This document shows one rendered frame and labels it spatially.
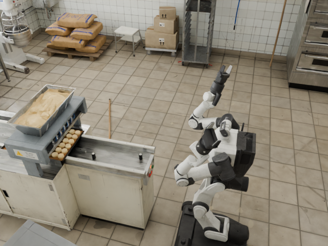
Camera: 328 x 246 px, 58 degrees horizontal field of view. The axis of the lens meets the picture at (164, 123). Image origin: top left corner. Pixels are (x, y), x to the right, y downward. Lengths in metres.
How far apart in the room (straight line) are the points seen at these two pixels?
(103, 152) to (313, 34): 3.53
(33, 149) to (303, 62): 4.11
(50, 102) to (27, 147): 0.44
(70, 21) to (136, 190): 4.21
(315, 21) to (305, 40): 0.28
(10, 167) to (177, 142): 2.08
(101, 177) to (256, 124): 2.57
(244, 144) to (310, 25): 3.17
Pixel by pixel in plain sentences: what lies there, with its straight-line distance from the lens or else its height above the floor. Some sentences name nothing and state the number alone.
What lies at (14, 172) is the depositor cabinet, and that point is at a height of 0.83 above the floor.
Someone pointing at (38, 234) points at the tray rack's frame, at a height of 1.82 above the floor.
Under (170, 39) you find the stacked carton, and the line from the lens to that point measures 5.84.
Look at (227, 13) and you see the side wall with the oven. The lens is 5.97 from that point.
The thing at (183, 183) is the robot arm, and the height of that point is 1.24.
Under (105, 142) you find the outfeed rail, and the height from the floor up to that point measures 0.88.
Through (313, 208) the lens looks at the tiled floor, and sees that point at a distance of 3.67.
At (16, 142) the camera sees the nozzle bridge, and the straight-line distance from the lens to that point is 2.54.
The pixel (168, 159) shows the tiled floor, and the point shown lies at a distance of 3.77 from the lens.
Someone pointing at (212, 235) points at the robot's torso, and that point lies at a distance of 2.83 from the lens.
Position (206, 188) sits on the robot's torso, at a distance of 2.36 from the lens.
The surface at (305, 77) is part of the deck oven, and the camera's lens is 5.35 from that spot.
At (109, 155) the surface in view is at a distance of 2.69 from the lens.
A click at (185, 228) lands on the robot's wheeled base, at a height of 0.19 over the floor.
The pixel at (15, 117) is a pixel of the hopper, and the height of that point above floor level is 1.30.
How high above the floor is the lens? 2.73
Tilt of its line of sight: 39 degrees down
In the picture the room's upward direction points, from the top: straight up
